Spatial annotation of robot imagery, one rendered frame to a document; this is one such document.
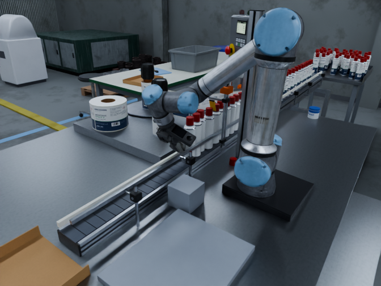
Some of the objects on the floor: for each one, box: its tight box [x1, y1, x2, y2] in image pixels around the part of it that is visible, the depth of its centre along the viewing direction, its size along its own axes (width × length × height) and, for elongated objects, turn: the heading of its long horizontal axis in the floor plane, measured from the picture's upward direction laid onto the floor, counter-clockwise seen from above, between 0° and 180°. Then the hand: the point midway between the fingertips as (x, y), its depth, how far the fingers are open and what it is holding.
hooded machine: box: [0, 14, 48, 87], centre depth 562 cm, size 70×60×126 cm
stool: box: [76, 73, 104, 121], centre depth 395 cm, size 57×59×63 cm
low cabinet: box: [36, 29, 139, 77], centre depth 735 cm, size 197×185×78 cm
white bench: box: [89, 60, 225, 102], centre depth 364 cm, size 190×75×80 cm, turn 140°
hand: (183, 151), depth 127 cm, fingers closed, pressing on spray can
